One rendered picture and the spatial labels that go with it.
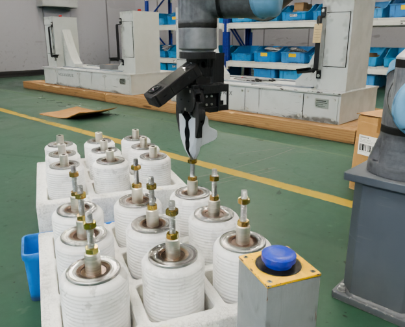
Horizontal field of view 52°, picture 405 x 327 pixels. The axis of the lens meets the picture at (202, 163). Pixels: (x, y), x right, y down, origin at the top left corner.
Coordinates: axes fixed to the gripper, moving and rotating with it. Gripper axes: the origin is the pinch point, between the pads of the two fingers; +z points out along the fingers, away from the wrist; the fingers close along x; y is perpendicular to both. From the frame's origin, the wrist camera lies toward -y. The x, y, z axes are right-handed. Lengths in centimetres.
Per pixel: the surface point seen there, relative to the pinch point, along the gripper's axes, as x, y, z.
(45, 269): -2.2, -30.7, 16.3
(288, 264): -41.3, -11.3, 1.8
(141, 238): -12.3, -16.7, 9.7
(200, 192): -0.6, 2.3, 9.1
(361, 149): 25, 89, 18
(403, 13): 216, 394, -48
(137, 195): 1.1, -11.3, 7.5
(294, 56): 343, 359, -1
